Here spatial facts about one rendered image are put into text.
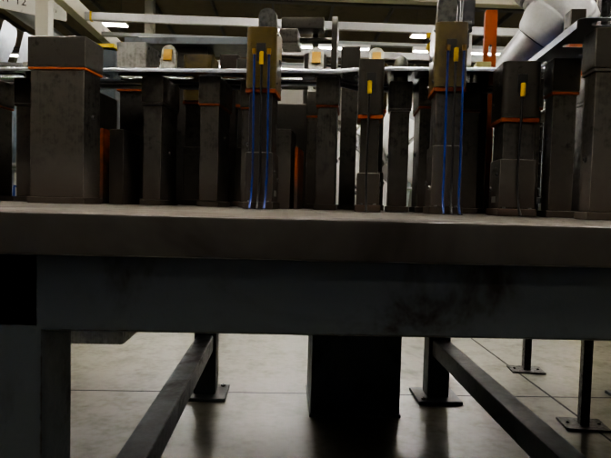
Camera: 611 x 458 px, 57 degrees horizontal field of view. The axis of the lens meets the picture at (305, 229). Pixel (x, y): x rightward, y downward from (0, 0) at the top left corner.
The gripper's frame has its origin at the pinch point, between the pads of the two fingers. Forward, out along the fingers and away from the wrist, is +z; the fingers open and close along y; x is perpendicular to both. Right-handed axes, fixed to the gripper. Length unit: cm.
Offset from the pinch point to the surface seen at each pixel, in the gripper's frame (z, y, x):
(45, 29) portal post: -171, 547, 404
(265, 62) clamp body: 6.7, -17.0, 39.8
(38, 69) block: 8, -16, 85
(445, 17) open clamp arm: -2.9, -12.8, 5.7
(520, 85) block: 11.1, -18.6, -7.0
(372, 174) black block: 27.4, -14.9, 18.9
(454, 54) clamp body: 6.0, -20.6, 5.3
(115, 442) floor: 104, 32, 89
